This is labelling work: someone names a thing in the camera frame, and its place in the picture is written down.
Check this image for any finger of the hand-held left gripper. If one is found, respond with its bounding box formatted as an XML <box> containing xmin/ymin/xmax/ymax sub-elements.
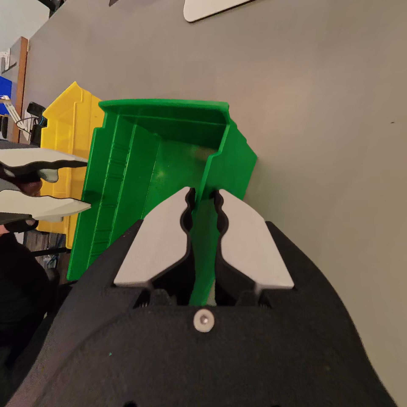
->
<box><xmin>0</xmin><ymin>147</ymin><xmax>88</xmax><ymax>184</ymax></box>
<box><xmin>0</xmin><ymin>190</ymin><xmax>92</xmax><ymax>222</ymax></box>

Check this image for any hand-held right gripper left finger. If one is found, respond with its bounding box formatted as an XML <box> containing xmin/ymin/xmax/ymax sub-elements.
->
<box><xmin>113</xmin><ymin>187</ymin><xmax>196</xmax><ymax>306</ymax></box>

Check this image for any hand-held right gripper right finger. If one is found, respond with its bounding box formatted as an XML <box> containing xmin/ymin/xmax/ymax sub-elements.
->
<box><xmin>214</xmin><ymin>190</ymin><xmax>295</xmax><ymax>306</ymax></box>

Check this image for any yellow plastic box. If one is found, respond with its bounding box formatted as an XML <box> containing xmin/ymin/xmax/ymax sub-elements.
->
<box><xmin>36</xmin><ymin>81</ymin><xmax>106</xmax><ymax>250</ymax></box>

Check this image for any green plastic box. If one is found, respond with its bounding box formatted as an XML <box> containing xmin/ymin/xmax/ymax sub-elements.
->
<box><xmin>66</xmin><ymin>99</ymin><xmax>259</xmax><ymax>306</ymax></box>

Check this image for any blue box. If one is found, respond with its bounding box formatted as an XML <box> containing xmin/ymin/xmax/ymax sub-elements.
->
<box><xmin>0</xmin><ymin>76</ymin><xmax>13</xmax><ymax>116</ymax></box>

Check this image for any wooden panel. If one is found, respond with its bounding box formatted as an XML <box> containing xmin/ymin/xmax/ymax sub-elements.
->
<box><xmin>9</xmin><ymin>36</ymin><xmax>30</xmax><ymax>144</ymax></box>

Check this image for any white flat board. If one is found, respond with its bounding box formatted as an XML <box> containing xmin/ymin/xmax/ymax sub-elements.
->
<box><xmin>183</xmin><ymin>0</ymin><xmax>256</xmax><ymax>23</ymax></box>

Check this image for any black device with cables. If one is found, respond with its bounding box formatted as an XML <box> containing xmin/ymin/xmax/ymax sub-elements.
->
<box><xmin>16</xmin><ymin>101</ymin><xmax>49</xmax><ymax>147</ymax></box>

